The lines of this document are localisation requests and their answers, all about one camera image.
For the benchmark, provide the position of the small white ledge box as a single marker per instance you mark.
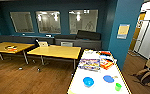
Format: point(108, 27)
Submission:
point(48, 35)
point(23, 34)

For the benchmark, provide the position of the wide interior glass window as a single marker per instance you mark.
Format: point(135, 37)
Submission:
point(83, 21)

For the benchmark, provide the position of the small blue white pack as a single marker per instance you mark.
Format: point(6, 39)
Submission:
point(105, 58)

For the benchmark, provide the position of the red and black pack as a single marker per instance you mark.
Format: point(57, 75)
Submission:
point(105, 53)

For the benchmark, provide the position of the yellow pillar sign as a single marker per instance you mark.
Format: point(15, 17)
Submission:
point(123, 31)

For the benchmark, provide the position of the brown wooden door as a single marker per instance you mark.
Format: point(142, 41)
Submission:
point(137, 31)

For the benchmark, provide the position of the small beige box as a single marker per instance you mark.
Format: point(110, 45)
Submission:
point(43, 43)

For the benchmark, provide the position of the flat blue bowl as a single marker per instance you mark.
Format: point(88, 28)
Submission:
point(108, 79)

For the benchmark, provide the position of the white work table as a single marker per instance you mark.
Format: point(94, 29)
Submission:
point(97, 87)

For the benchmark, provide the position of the small orange box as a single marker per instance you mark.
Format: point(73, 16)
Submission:
point(11, 48)

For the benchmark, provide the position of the dark grey sofa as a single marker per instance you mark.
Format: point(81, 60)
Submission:
point(86, 44)

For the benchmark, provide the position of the white plastic bag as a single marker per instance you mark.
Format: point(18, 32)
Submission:
point(90, 52)

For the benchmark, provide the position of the black sofa cushion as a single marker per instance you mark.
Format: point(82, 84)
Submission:
point(88, 35)

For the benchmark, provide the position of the colourful snack packets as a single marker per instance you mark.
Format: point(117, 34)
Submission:
point(89, 64)

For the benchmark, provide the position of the grey box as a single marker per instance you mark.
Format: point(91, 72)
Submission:
point(66, 44)

